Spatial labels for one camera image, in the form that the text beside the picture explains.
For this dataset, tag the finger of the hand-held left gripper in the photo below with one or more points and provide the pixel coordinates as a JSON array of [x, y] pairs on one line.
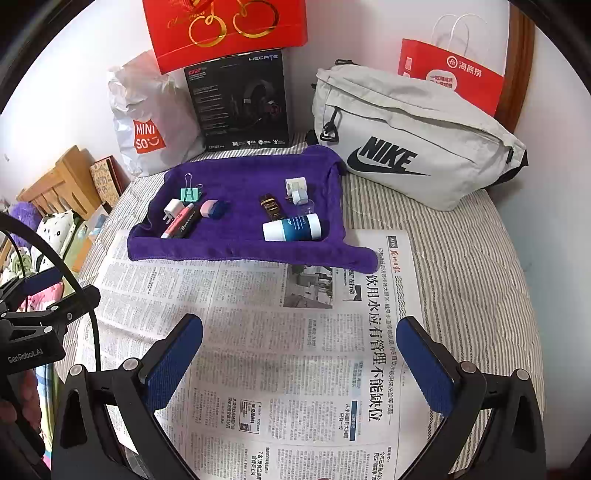
[[41, 281], [76, 302]]

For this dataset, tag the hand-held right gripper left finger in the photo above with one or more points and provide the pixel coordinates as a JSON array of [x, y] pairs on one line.
[[173, 364]]

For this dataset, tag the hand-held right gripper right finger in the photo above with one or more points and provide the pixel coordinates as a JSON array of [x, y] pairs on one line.
[[425, 364]]

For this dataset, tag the pink tube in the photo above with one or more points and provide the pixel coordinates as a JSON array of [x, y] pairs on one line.
[[180, 220]]

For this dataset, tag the white square charger plug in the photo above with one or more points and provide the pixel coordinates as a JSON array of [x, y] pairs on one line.
[[173, 208]]

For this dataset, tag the black tube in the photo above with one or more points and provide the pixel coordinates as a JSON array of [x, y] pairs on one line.
[[193, 224]]

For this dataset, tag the green binder clip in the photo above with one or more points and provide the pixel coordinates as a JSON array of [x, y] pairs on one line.
[[191, 194]]

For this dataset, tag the pink and blue round container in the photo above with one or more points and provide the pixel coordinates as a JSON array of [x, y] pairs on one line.
[[214, 209]]

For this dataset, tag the white and blue lotion bottle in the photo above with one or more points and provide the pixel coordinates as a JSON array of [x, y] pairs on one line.
[[293, 227]]

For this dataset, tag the small brown gold bottle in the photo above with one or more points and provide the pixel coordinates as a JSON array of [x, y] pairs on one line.
[[272, 207]]

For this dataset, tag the clear plastic cup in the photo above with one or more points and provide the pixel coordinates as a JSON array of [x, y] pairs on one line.
[[310, 208]]

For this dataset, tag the white round plug adapter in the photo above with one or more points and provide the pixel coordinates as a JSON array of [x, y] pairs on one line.
[[300, 197]]

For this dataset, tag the small white jar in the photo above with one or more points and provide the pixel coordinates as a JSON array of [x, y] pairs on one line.
[[295, 183]]

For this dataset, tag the person's left hand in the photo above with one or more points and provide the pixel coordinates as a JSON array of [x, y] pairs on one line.
[[9, 410]]

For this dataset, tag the pink cloth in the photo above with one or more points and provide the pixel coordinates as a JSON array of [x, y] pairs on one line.
[[44, 297]]

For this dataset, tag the white dotted pillow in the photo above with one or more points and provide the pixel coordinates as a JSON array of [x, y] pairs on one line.
[[57, 235]]

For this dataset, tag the purple fluffy toy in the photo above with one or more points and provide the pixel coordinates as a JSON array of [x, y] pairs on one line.
[[22, 214]]

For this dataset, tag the clear box with blue item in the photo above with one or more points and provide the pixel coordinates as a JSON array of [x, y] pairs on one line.
[[95, 226]]

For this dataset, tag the newspaper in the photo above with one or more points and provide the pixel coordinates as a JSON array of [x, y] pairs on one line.
[[277, 369]]

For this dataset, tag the wooden headboard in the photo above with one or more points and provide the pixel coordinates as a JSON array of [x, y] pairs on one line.
[[64, 180]]

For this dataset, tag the patterned brown box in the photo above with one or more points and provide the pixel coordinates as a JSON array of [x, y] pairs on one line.
[[108, 180]]

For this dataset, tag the purple towel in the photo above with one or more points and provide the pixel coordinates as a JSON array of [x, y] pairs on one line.
[[240, 184]]

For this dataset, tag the white plastic shopping bag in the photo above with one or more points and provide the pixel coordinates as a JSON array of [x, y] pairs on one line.
[[157, 106]]

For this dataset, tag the grey waist bag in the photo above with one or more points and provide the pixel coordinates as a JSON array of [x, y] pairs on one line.
[[415, 129]]

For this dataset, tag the black headset box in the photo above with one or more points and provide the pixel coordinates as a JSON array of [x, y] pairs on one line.
[[231, 106]]

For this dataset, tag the red gift bag gold cherries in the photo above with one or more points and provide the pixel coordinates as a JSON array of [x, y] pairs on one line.
[[231, 41]]

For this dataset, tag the brown wooden frame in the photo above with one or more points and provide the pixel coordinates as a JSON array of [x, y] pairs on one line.
[[521, 69]]

